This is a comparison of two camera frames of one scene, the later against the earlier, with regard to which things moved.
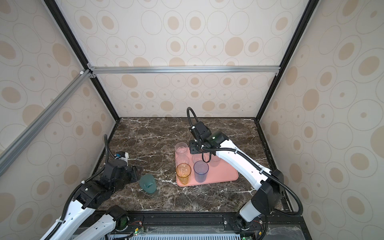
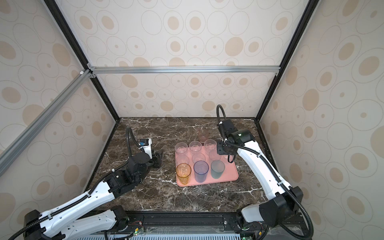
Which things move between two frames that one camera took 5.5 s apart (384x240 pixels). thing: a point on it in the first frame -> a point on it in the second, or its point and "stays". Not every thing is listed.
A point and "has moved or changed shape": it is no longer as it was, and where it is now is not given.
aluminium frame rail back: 182,69 stays
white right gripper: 191,148 -> 219,150
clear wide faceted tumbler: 182,159 stays
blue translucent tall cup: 201,168 stays
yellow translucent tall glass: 183,172 stays
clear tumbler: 181,147 stays
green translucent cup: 148,183 -> 217,168
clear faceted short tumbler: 214,161 has moved or changed shape
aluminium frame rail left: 17,145 stays
